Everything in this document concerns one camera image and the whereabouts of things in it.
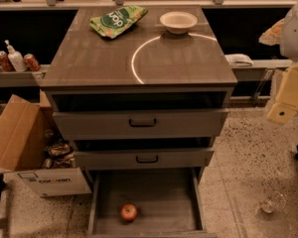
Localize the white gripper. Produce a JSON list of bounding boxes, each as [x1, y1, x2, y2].
[[258, 19, 298, 124]]

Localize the red apple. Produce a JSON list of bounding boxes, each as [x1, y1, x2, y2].
[[120, 203, 138, 222]]

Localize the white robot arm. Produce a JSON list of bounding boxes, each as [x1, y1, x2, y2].
[[259, 2, 298, 124]]

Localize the grey top drawer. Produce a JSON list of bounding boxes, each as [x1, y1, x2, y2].
[[53, 108, 228, 140]]

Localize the grey drawer cabinet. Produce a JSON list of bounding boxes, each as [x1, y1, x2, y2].
[[40, 4, 238, 238]]

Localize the grey open bottom drawer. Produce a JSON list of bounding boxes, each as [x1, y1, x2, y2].
[[87, 168, 218, 238]]

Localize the grey middle drawer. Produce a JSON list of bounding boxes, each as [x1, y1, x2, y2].
[[74, 148, 214, 170]]

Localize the folded white cloth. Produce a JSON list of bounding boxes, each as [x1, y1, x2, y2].
[[225, 54, 253, 67]]

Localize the white paper bowl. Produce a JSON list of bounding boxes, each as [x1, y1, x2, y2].
[[160, 11, 198, 35]]

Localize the clear drinking glass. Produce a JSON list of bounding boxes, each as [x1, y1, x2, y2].
[[259, 190, 286, 214]]

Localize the green chip bag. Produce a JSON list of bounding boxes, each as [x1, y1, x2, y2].
[[89, 5, 148, 39]]

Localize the shiny snack packets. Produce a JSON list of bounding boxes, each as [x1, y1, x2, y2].
[[42, 139, 75, 169]]

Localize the red soda can right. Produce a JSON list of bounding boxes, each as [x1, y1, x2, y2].
[[24, 54, 41, 71]]

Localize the red soda can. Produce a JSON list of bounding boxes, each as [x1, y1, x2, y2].
[[24, 54, 41, 71], [0, 51, 14, 71]]

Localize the white printed cardboard box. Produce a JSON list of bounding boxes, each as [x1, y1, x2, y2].
[[17, 168, 91, 197]]

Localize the white pump bottle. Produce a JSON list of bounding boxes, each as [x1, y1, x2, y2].
[[5, 40, 27, 72]]

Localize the brown cardboard box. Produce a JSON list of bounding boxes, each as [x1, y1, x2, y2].
[[0, 93, 56, 171]]

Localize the red soda can left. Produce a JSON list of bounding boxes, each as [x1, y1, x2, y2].
[[0, 51, 14, 71]]

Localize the grey low shelf ledge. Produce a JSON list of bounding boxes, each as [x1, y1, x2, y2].
[[0, 64, 50, 87]]

